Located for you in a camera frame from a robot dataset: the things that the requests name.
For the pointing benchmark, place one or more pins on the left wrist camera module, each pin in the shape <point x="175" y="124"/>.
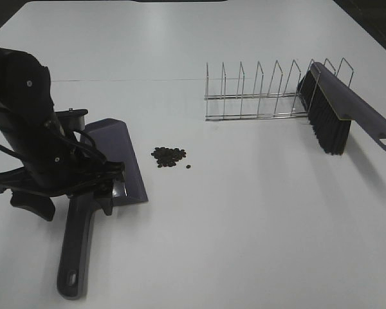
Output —
<point x="72" y="119"/>

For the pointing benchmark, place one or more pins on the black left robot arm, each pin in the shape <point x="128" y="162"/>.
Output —
<point x="25" y="94"/>

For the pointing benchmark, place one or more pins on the pile of coffee beans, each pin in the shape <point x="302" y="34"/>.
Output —
<point x="168" y="157"/>

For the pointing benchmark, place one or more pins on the purple brush black bristles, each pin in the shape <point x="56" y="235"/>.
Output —
<point x="332" y="106"/>

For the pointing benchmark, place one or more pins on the purple plastic dustpan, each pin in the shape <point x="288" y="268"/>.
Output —
<point x="113" y="139"/>

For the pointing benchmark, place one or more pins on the chrome wire dish rack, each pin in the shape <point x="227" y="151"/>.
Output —
<point x="265" y="93"/>

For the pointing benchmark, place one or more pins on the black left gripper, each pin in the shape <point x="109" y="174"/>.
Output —
<point x="55" y="164"/>

